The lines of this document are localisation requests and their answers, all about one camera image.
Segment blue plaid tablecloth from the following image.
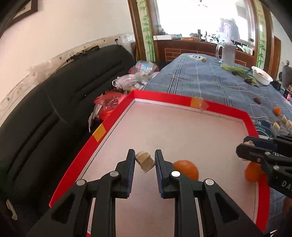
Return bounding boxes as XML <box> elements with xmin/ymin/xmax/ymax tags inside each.
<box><xmin>142</xmin><ymin>52</ymin><xmax>292</xmax><ymax>233</ymax></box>

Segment green vegetable leaves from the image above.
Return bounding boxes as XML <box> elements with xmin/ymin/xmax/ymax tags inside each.
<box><xmin>220</xmin><ymin>64</ymin><xmax>259</xmax><ymax>87</ymax></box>

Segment small tangerine on table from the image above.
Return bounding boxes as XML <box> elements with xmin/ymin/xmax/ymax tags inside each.
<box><xmin>273</xmin><ymin>107</ymin><xmax>281</xmax><ymax>116</ymax></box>

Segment white bowl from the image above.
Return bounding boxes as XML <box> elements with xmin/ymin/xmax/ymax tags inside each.
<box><xmin>251</xmin><ymin>66</ymin><xmax>273</xmax><ymax>86</ymax></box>

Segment colourful snack bag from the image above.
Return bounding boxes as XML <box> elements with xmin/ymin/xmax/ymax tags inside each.
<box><xmin>128</xmin><ymin>60</ymin><xmax>159</xmax><ymax>75</ymax></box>

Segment red plastic bag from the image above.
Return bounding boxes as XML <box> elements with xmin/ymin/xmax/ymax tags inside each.
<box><xmin>93</xmin><ymin>91</ymin><xmax>127</xmax><ymax>121</ymax></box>

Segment red shallow tray box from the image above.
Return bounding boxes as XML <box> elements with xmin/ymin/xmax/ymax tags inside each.
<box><xmin>50</xmin><ymin>91</ymin><xmax>270</xmax><ymax>231</ymax></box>

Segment clear glass pitcher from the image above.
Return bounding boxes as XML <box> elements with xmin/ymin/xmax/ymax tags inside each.
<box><xmin>215</xmin><ymin>42</ymin><xmax>236</xmax><ymax>67</ymax></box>

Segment dark framed picture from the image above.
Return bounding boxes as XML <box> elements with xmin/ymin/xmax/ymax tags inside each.
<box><xmin>0</xmin><ymin>0</ymin><xmax>38</xmax><ymax>36</ymax></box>

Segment orange tangerine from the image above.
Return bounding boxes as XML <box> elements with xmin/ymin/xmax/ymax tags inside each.
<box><xmin>173</xmin><ymin>160</ymin><xmax>199</xmax><ymax>181</ymax></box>
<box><xmin>245</xmin><ymin>162</ymin><xmax>266</xmax><ymax>183</ymax></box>

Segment black leather sofa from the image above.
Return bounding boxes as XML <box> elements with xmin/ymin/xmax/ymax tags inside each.
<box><xmin>1</xmin><ymin>44</ymin><xmax>135</xmax><ymax>236</ymax></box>

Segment white plastic bag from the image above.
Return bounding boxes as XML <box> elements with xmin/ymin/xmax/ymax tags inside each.
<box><xmin>112</xmin><ymin>72</ymin><xmax>159</xmax><ymax>91</ymax></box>

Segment wooden counter cabinet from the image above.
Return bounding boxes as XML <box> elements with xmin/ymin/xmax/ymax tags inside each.
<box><xmin>153</xmin><ymin>38</ymin><xmax>256</xmax><ymax>68</ymax></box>

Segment dark red date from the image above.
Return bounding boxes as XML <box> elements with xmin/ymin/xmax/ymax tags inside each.
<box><xmin>253</xmin><ymin>97</ymin><xmax>261</xmax><ymax>104</ymax></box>

